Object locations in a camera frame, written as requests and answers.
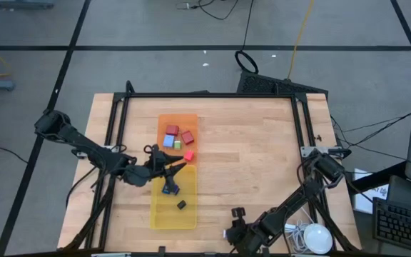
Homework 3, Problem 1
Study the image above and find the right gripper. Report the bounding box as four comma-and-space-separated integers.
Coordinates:
225, 206, 264, 256

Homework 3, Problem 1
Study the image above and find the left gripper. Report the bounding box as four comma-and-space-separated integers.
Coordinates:
143, 143, 188, 177

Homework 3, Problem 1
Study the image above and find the dark purple digital timer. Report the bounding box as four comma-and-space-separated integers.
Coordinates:
168, 173, 181, 196

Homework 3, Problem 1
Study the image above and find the large red power adapter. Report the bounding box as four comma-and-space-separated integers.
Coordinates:
180, 130, 196, 146

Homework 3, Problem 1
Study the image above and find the orange translucent plastic tray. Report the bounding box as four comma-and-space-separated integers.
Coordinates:
156, 113, 200, 167

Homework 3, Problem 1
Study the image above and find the yellow translucent plastic tray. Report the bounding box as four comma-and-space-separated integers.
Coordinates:
149, 163, 198, 231

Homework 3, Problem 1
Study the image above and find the white round puck device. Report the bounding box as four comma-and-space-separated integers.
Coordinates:
303, 223, 333, 256

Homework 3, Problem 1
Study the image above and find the white paper sheet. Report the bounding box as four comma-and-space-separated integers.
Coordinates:
352, 168, 389, 215

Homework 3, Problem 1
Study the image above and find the black keyboard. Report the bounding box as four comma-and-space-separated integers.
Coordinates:
372, 196, 411, 256

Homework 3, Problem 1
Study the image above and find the dark grey monitor base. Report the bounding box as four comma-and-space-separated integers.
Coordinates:
386, 174, 411, 210

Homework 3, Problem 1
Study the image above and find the black metal rig frame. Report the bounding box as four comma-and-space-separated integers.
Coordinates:
57, 80, 362, 257

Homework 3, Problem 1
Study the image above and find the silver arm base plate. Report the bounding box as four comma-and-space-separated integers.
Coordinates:
72, 144, 121, 158
300, 145, 344, 158

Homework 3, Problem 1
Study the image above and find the black hanging cable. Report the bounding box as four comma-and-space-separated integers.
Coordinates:
234, 0, 260, 75

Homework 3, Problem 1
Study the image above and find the yellow hanging cable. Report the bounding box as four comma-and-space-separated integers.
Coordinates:
286, 0, 315, 80

